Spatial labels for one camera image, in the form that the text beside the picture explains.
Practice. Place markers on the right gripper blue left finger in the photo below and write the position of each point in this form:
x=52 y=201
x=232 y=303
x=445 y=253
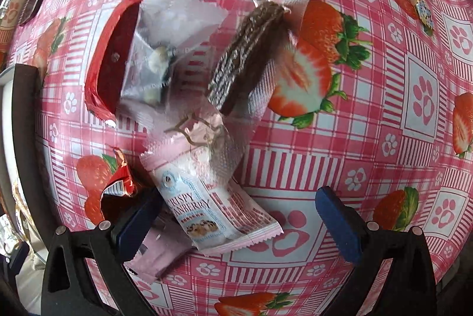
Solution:
x=133 y=227

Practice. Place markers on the clear chocolate wafer packet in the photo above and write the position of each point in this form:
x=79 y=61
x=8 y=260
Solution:
x=213 y=127

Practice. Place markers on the clear chocolate ball packet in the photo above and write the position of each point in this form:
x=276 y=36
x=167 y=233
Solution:
x=166 y=32

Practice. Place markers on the pink cranberry crisp packet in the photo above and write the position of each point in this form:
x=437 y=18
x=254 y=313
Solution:
x=216 y=213

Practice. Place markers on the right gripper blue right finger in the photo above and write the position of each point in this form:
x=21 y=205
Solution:
x=346 y=227

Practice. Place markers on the red torn wrapper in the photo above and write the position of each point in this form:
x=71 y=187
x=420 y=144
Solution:
x=122 y=184

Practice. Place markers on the pink strawberry tablecloth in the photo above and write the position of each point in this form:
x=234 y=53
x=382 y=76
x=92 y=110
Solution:
x=385 y=133

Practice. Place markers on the long red snack packet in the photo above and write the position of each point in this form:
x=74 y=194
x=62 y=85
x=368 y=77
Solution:
x=105 y=75

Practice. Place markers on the pink white pouch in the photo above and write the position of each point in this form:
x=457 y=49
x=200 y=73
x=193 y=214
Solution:
x=164 y=244

